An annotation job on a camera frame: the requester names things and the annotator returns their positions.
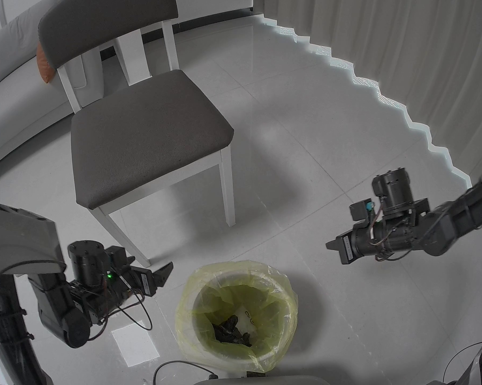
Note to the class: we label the yellow plastic bag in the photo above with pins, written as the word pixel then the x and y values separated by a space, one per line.
pixel 184 315

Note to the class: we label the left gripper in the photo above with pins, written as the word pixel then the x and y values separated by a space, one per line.
pixel 138 281

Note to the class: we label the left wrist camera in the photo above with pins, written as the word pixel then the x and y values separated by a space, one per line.
pixel 120 257

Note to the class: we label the grey and white chair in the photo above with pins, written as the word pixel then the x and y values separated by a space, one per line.
pixel 144 114

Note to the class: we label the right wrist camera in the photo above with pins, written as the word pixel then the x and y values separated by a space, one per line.
pixel 359 211

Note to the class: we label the black plastic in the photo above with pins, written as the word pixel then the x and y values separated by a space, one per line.
pixel 231 331

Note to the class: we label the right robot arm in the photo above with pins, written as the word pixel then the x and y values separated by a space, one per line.
pixel 445 223

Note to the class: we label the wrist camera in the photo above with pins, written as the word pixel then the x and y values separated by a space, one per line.
pixel 359 211
pixel 120 257

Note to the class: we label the white curtain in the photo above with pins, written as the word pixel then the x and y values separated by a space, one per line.
pixel 385 22

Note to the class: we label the pale grey sofa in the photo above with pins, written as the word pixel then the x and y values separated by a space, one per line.
pixel 8 106

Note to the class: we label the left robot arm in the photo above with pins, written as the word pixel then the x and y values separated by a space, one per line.
pixel 20 231

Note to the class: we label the pale grey trash bin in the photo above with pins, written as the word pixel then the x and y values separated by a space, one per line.
pixel 233 359

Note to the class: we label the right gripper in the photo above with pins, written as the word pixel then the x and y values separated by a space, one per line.
pixel 365 243

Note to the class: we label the orange cushion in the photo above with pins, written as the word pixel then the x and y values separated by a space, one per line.
pixel 46 64

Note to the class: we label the pale grey cushion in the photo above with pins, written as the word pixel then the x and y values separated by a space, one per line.
pixel 16 42

